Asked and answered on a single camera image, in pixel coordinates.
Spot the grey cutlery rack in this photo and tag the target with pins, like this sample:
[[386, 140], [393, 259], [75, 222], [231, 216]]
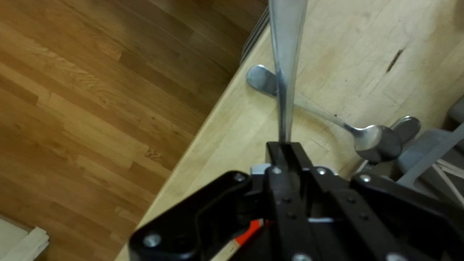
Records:
[[427, 148]]

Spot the wooden stick with orange tip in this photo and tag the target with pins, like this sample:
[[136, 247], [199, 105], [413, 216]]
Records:
[[246, 235]]

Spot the silver metal cutlery piece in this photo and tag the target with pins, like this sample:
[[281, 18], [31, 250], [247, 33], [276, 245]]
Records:
[[287, 43]]

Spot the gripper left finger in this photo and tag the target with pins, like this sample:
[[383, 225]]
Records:
[[203, 217]]

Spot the white board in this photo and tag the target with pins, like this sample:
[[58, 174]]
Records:
[[21, 243]]

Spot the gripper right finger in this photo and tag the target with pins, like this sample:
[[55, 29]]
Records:
[[380, 214]]

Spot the silver metal spoon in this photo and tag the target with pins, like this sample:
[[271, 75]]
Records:
[[407, 128], [377, 143]]

